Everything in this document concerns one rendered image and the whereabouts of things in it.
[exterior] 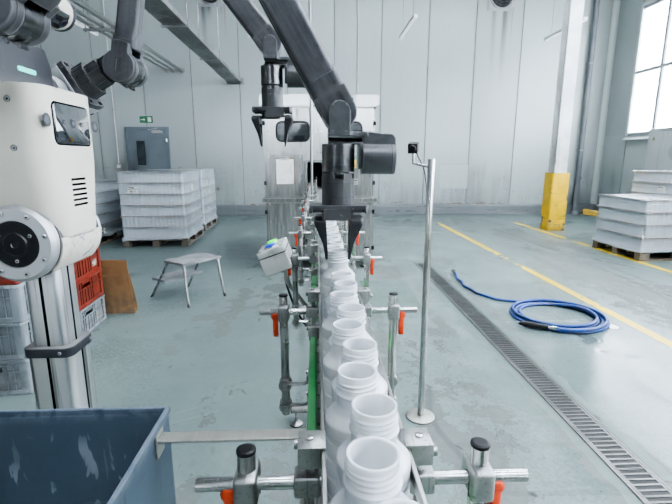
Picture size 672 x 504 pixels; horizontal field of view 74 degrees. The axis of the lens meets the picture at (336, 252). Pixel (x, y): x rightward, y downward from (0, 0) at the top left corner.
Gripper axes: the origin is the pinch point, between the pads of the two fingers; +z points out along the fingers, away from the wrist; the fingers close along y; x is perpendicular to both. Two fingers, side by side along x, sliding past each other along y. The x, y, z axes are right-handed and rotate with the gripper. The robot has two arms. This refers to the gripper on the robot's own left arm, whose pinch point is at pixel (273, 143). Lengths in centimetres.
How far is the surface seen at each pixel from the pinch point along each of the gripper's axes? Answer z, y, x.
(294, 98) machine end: -66, 16, -420
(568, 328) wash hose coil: 133, -207, -199
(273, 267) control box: 33.7, 0.5, 3.4
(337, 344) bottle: 25, -14, 76
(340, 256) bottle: 21, -16, 47
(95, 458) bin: 54, 26, 56
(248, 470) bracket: 31, -6, 90
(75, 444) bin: 51, 29, 56
